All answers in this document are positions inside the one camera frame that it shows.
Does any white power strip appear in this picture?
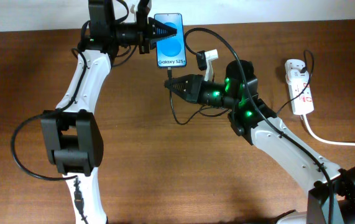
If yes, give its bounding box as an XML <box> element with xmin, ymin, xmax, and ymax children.
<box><xmin>285</xmin><ymin>59</ymin><xmax>314</xmax><ymax>116</ymax></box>

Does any black charger plug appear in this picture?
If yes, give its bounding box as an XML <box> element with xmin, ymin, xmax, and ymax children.
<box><xmin>300</xmin><ymin>66</ymin><xmax>308</xmax><ymax>75</ymax></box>

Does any blue Galaxy smartphone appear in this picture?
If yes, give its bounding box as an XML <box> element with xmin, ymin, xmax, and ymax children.
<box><xmin>154</xmin><ymin>13</ymin><xmax>187</xmax><ymax>68</ymax></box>

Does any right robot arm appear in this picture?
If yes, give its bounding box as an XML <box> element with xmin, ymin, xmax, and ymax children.
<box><xmin>164</xmin><ymin>60</ymin><xmax>355</xmax><ymax>223</ymax></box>

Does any white power strip cord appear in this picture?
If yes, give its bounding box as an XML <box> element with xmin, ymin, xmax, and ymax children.
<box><xmin>301</xmin><ymin>114</ymin><xmax>355</xmax><ymax>149</ymax></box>

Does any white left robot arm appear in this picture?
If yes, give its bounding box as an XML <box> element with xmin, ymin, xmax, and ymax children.
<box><xmin>40</xmin><ymin>0</ymin><xmax>177</xmax><ymax>223</ymax></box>

